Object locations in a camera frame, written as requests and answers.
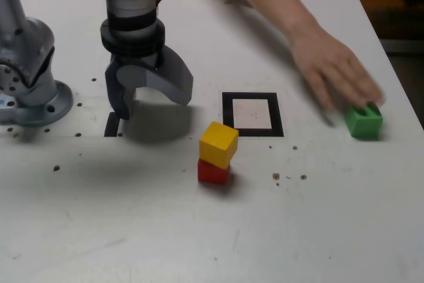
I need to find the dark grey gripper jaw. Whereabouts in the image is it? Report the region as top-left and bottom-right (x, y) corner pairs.
(105, 59), (136, 121)

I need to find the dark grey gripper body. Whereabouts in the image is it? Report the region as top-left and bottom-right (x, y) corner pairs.
(110, 50), (166, 72)

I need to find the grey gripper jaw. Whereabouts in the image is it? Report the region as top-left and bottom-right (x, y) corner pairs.
(117, 46), (195, 107)

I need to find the yellow cube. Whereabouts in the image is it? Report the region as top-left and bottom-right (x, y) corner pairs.
(199, 121), (239, 168)

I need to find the red cube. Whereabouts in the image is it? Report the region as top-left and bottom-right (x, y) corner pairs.
(197, 158), (231, 185)

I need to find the green cube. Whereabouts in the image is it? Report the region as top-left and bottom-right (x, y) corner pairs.
(344, 103), (384, 140)

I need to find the black tape square outline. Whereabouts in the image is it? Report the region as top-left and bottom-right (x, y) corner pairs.
(221, 91), (285, 138)

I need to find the person's hand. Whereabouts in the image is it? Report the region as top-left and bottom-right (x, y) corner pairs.
(290, 27), (386, 113)

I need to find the black tape strip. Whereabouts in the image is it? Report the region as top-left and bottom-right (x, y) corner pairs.
(103, 112), (122, 138)

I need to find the grey metal beam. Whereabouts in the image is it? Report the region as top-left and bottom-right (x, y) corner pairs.
(380, 39), (424, 54)

